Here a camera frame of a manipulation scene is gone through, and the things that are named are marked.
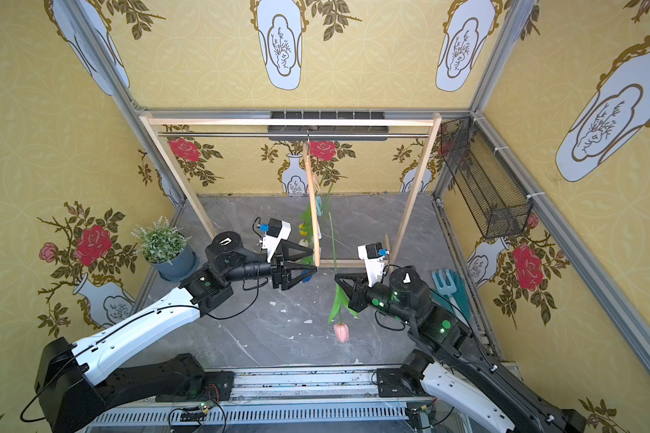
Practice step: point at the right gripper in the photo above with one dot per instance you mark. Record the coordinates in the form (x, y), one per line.
(362, 293)

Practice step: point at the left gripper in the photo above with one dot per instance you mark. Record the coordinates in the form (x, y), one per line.
(279, 271)

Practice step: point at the pink artificial tulip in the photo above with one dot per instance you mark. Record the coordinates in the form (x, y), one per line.
(340, 303)

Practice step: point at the wooden arched clip hanger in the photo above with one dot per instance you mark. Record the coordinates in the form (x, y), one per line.
(316, 232)

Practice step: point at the yellow artificial tulip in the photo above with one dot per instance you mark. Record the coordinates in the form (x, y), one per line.
(305, 227)

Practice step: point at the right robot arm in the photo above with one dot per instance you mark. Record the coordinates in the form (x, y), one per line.
(450, 364)

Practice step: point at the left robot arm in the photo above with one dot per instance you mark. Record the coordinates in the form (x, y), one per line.
(77, 382)

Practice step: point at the teal garden fork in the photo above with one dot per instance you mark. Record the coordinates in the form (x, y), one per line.
(446, 285)

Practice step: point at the potted green plant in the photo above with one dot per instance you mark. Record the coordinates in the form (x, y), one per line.
(166, 249)

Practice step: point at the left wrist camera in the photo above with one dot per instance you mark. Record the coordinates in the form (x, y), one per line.
(272, 233)

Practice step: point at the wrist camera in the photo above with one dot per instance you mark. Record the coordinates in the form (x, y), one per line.
(272, 233)
(374, 258)

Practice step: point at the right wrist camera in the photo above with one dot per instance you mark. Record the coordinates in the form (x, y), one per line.
(374, 258)

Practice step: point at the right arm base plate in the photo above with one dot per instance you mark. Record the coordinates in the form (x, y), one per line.
(399, 382)

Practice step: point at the aluminium rail base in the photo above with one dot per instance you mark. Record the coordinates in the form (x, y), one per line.
(333, 394)

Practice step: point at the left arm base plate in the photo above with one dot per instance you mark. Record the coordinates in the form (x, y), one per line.
(212, 386)

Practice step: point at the black wire mesh basket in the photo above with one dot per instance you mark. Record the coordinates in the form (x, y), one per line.
(497, 202)

